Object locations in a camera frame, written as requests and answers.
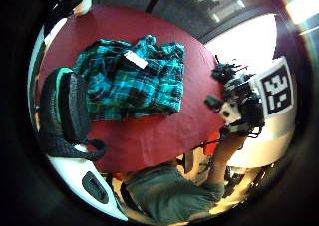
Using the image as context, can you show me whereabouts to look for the white marker cube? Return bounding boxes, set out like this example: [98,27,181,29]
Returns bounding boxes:
[249,55,296,119]

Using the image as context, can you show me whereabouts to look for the teal plaid shirt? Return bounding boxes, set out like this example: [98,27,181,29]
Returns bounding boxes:
[72,34,187,122]

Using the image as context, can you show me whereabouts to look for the red tablecloth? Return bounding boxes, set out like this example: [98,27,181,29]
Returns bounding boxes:
[35,4,227,174]

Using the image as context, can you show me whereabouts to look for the white garment tag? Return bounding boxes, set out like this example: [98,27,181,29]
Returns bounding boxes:
[123,49,150,70]

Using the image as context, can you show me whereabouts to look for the the person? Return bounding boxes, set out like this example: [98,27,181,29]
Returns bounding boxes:
[119,132,249,226]

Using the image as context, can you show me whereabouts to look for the thin black cable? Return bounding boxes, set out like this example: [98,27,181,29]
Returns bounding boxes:
[191,136,227,151]

